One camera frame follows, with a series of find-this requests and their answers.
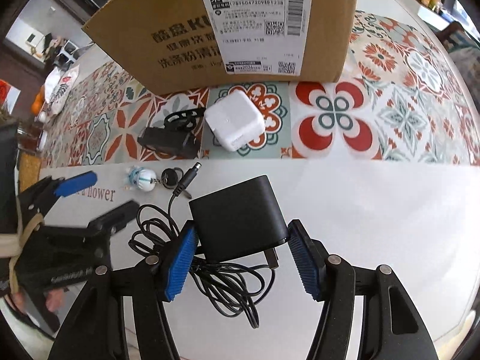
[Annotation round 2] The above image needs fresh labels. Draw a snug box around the small astronaut figurine keychain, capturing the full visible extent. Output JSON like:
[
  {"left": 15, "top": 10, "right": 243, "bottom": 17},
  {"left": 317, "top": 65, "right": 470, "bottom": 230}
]
[{"left": 124, "top": 163, "right": 201, "bottom": 199}]

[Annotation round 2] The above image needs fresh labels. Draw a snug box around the white cube power adapter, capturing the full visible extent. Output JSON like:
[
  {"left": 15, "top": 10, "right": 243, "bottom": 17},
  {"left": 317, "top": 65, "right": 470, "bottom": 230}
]
[{"left": 204, "top": 90, "right": 265, "bottom": 152}]

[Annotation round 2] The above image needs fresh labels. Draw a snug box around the person left hand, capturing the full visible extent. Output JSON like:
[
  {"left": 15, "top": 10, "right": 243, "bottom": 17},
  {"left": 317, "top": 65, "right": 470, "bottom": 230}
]
[{"left": 5, "top": 288, "right": 65, "bottom": 314}]

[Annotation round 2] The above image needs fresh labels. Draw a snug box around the woven yellow tissue box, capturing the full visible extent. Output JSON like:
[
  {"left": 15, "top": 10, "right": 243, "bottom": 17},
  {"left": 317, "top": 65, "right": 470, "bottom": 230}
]
[{"left": 19, "top": 152, "right": 41, "bottom": 192}]

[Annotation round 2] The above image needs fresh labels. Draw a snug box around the small round jar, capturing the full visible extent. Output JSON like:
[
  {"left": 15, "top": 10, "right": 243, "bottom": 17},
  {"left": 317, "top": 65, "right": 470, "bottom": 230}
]
[{"left": 37, "top": 130, "right": 48, "bottom": 152}]

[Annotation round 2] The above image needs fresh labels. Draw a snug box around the black bike light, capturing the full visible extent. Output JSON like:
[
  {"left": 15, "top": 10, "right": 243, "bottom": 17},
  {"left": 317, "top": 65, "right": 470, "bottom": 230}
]
[{"left": 137, "top": 107, "right": 206, "bottom": 159}]

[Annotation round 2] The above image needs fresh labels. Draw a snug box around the white snack bag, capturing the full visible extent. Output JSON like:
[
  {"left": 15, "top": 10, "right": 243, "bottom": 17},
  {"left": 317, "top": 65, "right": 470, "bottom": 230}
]
[{"left": 45, "top": 66, "right": 80, "bottom": 116}]

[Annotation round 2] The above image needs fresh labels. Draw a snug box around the brown cardboard box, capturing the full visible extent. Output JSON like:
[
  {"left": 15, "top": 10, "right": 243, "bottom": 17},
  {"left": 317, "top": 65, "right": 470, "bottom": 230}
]
[{"left": 84, "top": 0, "right": 356, "bottom": 95}]

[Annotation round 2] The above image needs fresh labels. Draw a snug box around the patterned tile table mat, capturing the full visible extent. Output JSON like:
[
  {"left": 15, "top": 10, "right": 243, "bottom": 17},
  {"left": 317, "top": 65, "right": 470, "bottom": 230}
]
[{"left": 41, "top": 11, "right": 479, "bottom": 168}]

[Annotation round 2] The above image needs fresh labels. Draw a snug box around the striped cushioned chair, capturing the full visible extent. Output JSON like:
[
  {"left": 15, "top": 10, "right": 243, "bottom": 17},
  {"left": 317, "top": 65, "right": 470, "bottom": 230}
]
[{"left": 437, "top": 21, "right": 479, "bottom": 81}]

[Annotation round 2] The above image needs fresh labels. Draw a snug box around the white tv console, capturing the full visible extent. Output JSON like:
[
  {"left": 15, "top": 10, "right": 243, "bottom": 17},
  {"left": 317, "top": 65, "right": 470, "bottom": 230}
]
[{"left": 401, "top": 0, "right": 455, "bottom": 31}]

